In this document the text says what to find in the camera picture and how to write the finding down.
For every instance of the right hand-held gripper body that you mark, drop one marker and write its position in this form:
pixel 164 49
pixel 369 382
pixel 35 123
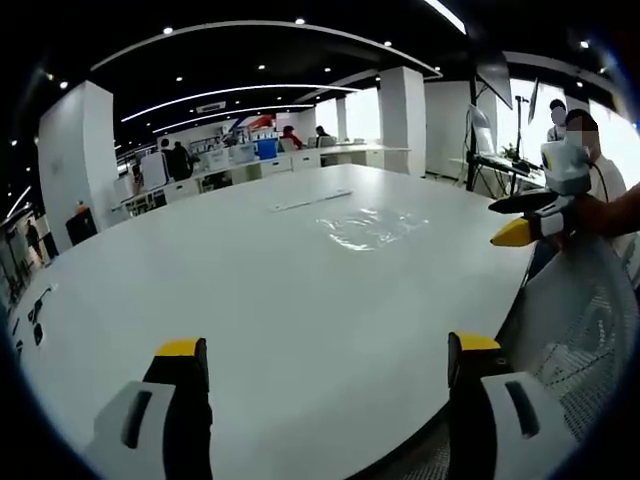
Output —
pixel 565 167

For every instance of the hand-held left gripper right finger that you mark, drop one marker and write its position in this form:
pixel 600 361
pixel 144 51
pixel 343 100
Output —
pixel 500 425

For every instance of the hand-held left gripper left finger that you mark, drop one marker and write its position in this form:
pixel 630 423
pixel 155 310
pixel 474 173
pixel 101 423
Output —
pixel 150 430

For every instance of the clear food packaging bags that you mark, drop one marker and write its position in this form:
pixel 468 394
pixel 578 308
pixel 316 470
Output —
pixel 372 227

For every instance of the green potted plant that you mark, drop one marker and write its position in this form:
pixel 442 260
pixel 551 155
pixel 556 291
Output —
pixel 510 151

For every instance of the white mesh office chair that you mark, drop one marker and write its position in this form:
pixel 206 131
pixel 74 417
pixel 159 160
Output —
pixel 575 325

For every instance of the small black table items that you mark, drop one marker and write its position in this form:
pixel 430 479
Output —
pixel 36 320

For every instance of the blue storage box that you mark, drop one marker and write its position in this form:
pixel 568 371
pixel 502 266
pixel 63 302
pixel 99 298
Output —
pixel 265 149

